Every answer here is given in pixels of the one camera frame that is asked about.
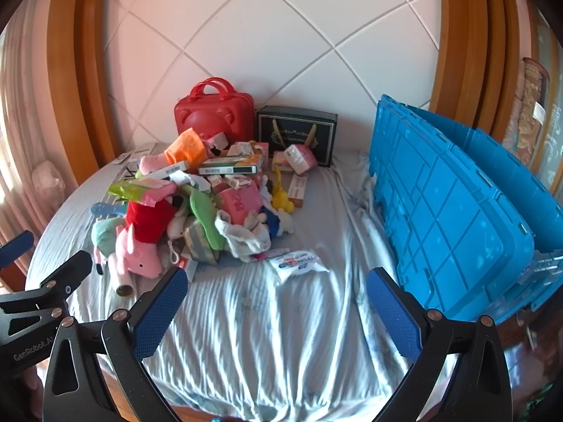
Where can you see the red plastic carry case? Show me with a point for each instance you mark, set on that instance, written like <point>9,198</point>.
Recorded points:
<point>206,118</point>

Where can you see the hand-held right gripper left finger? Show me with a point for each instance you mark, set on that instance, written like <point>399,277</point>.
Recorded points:
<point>160,312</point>

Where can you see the red dress pig plush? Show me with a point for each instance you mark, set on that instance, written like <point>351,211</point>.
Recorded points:
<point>145,220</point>

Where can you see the white wet wipes packet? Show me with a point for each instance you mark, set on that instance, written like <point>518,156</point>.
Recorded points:
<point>297,266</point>

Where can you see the blue white plush toy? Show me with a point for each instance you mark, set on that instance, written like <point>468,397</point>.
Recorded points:
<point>277,224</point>

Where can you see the teal dress pig plush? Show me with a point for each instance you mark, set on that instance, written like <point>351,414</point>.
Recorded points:
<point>105,233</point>

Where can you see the green dinosaur plush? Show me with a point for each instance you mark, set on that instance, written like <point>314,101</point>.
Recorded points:
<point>206,215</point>

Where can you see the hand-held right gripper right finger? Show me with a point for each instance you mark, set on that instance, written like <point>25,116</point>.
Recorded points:
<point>393,316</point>

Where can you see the orange white carton box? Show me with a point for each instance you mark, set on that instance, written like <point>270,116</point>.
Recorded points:
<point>298,189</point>

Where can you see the black gift box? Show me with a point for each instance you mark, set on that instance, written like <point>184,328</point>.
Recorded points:
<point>303,132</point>

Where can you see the small white remote control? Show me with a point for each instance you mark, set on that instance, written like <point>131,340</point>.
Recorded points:
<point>127,158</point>

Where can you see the wooden headboard post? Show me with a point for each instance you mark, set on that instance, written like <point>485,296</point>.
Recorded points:
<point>479,44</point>
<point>83,61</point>

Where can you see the striped bed sheet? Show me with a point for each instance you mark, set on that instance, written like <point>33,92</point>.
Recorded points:
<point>272,338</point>

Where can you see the orange dress pig plush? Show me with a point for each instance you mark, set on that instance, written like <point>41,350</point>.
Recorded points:
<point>184,149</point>

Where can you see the pink packet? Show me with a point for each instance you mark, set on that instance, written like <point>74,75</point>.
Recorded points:
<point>237,204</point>

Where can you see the pink toothbrush package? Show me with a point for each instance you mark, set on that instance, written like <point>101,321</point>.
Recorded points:
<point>268,255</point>

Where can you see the white sock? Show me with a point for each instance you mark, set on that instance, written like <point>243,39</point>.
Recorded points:
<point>242,241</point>

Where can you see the pale pleated curtain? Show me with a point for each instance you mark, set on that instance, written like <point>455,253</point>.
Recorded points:
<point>22,118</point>

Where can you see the white plastic bag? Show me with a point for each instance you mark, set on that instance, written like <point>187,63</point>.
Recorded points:
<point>46,178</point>

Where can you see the yellow plush toy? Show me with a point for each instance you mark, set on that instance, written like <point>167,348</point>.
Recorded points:
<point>281,193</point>

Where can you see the pink tissue pack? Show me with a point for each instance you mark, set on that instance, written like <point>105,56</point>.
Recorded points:
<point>300,158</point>

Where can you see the grey striped cloth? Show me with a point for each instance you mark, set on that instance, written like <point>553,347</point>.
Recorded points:
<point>200,241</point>

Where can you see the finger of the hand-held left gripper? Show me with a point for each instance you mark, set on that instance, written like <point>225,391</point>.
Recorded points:
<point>15,247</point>
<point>72,270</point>

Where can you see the white blue medicine box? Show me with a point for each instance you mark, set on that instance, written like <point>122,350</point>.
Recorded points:
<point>170,170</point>

